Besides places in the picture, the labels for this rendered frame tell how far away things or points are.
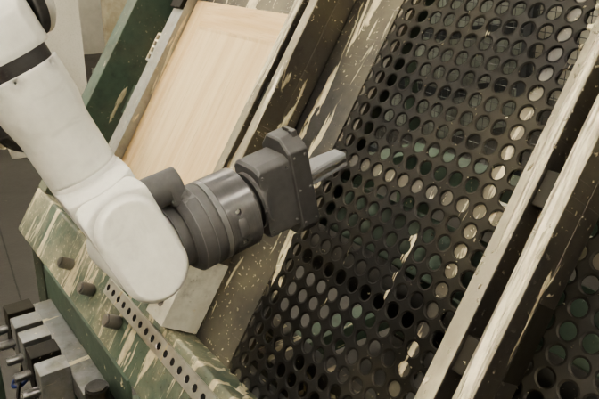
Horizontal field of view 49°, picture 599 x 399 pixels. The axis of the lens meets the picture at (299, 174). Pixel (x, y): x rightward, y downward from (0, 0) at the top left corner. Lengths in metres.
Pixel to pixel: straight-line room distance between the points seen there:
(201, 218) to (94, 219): 0.11
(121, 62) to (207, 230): 1.11
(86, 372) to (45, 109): 0.81
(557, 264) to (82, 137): 0.47
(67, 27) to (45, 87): 4.44
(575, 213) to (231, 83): 0.75
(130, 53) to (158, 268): 1.15
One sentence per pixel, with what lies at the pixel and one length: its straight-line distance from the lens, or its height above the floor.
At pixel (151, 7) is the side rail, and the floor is 1.34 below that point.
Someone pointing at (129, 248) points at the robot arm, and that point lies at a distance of 0.60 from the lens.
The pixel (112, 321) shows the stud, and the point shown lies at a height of 0.87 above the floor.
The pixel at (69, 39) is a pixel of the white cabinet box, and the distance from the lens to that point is 5.03.
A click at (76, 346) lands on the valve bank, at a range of 1.41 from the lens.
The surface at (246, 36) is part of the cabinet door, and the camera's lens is 1.28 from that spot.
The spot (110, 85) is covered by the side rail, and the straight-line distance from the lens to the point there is 1.71.
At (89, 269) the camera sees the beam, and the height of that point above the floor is 0.87.
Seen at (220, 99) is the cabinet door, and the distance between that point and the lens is 1.26.
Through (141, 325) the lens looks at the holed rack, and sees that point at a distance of 1.16.
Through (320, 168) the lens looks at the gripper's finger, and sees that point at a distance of 0.73.
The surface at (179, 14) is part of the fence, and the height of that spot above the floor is 1.34.
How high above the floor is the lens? 1.50
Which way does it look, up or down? 20 degrees down
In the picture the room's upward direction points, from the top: straight up
